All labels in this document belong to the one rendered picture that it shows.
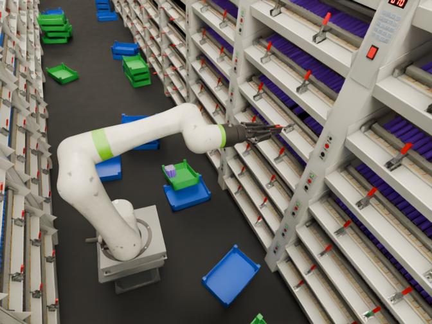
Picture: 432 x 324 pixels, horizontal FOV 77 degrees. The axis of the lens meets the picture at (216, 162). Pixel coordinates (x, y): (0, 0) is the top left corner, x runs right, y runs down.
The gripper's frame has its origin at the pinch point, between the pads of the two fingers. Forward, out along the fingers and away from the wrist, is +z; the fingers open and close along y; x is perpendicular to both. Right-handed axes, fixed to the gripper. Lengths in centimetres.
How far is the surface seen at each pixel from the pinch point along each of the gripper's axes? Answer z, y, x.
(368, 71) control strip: 0.4, 24.2, 38.0
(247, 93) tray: 7.3, -33.8, -2.5
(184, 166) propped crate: 0, -75, -92
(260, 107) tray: 7.4, -20.6, -2.4
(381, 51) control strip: 0, 25, 44
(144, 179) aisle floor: -32, -75, -100
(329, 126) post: 4.1, 20.0, 15.4
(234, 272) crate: -2, 18, -95
